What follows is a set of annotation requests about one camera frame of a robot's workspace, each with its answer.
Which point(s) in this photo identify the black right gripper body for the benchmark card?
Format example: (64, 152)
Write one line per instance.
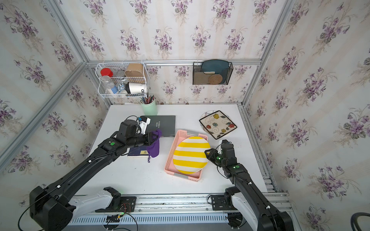
(215, 157)

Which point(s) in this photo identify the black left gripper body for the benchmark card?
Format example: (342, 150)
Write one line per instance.
(148, 139)

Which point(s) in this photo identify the purple microfibre cloth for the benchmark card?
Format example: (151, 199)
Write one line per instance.
(154, 147)

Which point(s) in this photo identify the yellow striped round plate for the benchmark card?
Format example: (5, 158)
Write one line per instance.
(189, 156)

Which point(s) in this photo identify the square floral plate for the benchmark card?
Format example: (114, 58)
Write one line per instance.
(217, 124)

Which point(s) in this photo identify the white plaid round plate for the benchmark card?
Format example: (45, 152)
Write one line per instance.
(203, 115)

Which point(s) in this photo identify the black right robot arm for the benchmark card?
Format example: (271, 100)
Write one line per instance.
(248, 184)

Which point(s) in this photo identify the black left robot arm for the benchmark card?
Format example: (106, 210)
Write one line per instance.
(52, 207)

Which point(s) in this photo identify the teal plate in holder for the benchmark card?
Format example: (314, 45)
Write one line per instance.
(217, 66)

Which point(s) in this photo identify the navy blue book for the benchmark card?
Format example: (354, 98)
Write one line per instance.
(138, 152)

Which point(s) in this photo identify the dark grey fashion book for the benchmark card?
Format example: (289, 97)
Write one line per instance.
(166, 124)

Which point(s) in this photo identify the pink perforated plastic tray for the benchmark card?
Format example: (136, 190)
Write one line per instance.
(170, 168)

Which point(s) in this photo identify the mint green pencil cup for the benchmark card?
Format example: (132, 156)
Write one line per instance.
(149, 105)

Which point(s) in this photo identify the clear plastic bottle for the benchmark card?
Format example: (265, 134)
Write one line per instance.
(109, 85)

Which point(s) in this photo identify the round cork coaster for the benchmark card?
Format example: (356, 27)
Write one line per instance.
(215, 79)

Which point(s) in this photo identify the red lidded jar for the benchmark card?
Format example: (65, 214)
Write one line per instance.
(106, 72)

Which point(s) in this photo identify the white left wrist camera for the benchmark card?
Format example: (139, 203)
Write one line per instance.
(143, 122)

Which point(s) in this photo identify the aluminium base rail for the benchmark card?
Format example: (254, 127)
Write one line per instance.
(274, 205)

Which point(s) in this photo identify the white wire wall basket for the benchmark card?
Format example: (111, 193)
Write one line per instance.
(120, 80)

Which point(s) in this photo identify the black mesh wall holder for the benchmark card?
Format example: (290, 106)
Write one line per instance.
(201, 78)

